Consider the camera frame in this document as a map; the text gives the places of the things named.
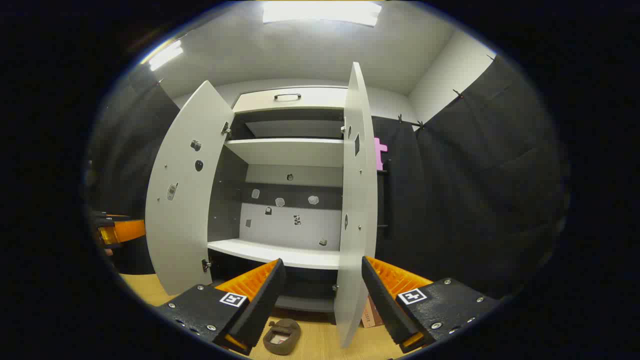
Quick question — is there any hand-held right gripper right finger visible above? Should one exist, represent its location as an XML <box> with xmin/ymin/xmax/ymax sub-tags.
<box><xmin>361</xmin><ymin>256</ymin><xmax>502</xmax><ymax>354</ymax></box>

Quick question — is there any ceiling light panel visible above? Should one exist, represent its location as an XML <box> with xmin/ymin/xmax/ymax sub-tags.
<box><xmin>262</xmin><ymin>1</ymin><xmax>383</xmax><ymax>28</ymax></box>

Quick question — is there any white cabinet drawer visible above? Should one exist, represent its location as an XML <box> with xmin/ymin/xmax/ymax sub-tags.
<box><xmin>232</xmin><ymin>86</ymin><xmax>349</xmax><ymax>114</ymax></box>

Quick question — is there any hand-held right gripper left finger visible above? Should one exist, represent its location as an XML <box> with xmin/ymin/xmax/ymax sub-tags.
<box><xmin>152</xmin><ymin>258</ymin><xmax>287</xmax><ymax>357</ymax></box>

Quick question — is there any ceiling light strip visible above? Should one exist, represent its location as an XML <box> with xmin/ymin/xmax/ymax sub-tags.
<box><xmin>142</xmin><ymin>40</ymin><xmax>184</xmax><ymax>72</ymax></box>

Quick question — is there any brown fluffy slipper shoe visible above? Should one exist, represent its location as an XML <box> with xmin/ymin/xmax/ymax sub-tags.
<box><xmin>263</xmin><ymin>318</ymin><xmax>302</xmax><ymax>356</ymax></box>

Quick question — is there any white shoe cabinet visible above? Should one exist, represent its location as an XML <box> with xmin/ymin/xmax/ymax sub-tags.
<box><xmin>206</xmin><ymin>85</ymin><xmax>351</xmax><ymax>326</ymax></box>

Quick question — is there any cabinet door with camera sticker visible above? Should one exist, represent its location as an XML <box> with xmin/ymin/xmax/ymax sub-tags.
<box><xmin>145</xmin><ymin>80</ymin><xmax>236</xmax><ymax>297</ymax></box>

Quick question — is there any black backdrop cloth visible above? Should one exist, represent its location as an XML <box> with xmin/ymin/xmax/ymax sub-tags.
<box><xmin>371</xmin><ymin>54</ymin><xmax>571</xmax><ymax>301</ymax></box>
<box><xmin>87</xmin><ymin>67</ymin><xmax>181</xmax><ymax>276</ymax></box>

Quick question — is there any cabinet door with headphone sticker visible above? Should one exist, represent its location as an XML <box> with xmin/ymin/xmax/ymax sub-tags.
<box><xmin>334</xmin><ymin>61</ymin><xmax>379</xmax><ymax>349</ymax></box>

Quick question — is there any white cabinet shelf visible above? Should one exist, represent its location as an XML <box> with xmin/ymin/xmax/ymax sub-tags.
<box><xmin>225</xmin><ymin>138</ymin><xmax>346</xmax><ymax>168</ymax></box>
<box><xmin>207</xmin><ymin>239</ymin><xmax>341</xmax><ymax>271</ymax></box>

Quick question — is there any brown cardboard box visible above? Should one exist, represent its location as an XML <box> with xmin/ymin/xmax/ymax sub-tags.
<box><xmin>361</xmin><ymin>296</ymin><xmax>385</xmax><ymax>329</ymax></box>

